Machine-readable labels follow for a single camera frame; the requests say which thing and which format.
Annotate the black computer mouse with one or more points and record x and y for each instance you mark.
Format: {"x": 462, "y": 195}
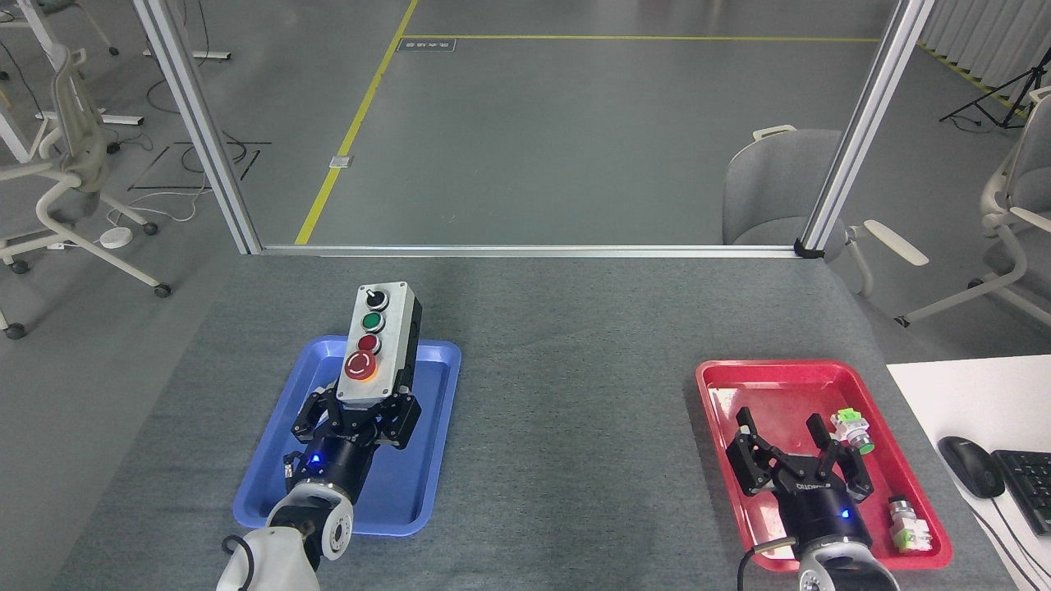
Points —
{"x": 973, "y": 466}

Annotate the blue plastic tray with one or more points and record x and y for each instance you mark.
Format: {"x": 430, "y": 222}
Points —
{"x": 427, "y": 460}

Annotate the black tripod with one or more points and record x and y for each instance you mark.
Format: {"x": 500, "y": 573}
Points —
{"x": 1006, "y": 92}

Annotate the silver floor socket plate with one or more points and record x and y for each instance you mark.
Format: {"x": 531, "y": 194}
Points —
{"x": 341, "y": 162}

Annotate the grey control box with buttons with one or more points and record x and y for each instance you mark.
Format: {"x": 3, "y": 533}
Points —
{"x": 374, "y": 345}

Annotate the green push button switch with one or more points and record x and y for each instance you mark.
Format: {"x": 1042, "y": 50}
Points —
{"x": 850, "y": 428}

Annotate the grey upholstered chair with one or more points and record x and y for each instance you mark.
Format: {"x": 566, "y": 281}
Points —
{"x": 776, "y": 189}

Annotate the red plastic tray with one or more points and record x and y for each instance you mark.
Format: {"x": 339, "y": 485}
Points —
{"x": 780, "y": 386}

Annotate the white office chair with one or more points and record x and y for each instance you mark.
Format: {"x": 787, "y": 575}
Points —
{"x": 70, "y": 148}
{"x": 1026, "y": 205}

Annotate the silver push button green block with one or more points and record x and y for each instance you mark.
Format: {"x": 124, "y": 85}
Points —
{"x": 908, "y": 527}

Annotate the white curtain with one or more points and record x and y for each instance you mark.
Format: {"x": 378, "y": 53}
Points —
{"x": 993, "y": 37}

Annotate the silver aluminium post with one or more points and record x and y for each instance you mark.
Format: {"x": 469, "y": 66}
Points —
{"x": 862, "y": 131}
{"x": 197, "y": 123}

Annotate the white round floor device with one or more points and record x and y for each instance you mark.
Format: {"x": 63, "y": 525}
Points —
{"x": 116, "y": 238}

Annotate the grey floor label plate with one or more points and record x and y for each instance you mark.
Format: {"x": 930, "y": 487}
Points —
{"x": 426, "y": 45}

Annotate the silver aluminium rail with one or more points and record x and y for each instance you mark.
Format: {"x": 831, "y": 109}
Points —
{"x": 525, "y": 250}

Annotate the white desk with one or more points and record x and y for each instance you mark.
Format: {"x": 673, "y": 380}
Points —
{"x": 969, "y": 394}

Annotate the black keyboard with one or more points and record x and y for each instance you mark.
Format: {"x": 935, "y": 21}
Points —
{"x": 1030, "y": 488}

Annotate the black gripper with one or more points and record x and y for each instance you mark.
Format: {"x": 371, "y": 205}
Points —
{"x": 821, "y": 515}
{"x": 337, "y": 464}

